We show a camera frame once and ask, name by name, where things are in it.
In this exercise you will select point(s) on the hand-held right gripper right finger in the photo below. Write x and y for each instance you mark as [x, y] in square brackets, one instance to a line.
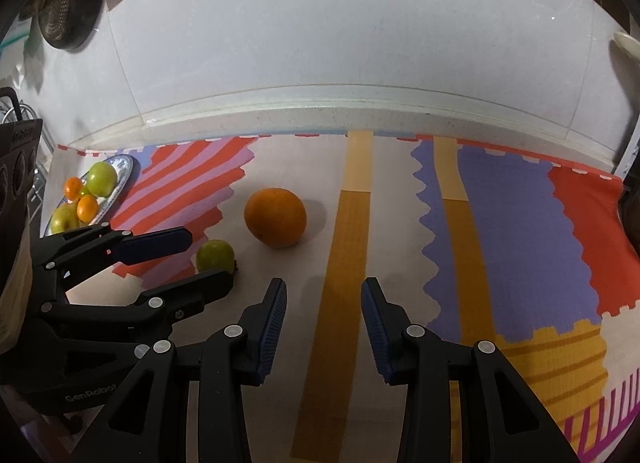
[374, 328]

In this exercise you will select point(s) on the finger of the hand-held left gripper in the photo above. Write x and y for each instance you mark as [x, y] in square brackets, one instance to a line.
[200, 288]
[157, 243]

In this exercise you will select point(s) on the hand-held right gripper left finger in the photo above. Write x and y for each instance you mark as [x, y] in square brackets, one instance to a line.
[272, 333]

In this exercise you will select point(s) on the green tomato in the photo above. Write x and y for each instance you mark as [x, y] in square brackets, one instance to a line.
[215, 254]

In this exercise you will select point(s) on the colourful striped foam mat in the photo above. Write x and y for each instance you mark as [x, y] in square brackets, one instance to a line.
[500, 243]

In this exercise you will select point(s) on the blue patterned white plate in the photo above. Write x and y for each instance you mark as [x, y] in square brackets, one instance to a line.
[122, 168]

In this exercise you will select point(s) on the large yellow-green pear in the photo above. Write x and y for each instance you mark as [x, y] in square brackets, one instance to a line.
[64, 219]

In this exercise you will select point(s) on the small green apple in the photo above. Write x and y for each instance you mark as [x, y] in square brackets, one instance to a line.
[102, 179]

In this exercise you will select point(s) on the small tangerine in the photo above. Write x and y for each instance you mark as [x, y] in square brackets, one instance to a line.
[73, 188]

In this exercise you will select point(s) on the orange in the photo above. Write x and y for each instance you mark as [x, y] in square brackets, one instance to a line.
[275, 217]
[87, 208]

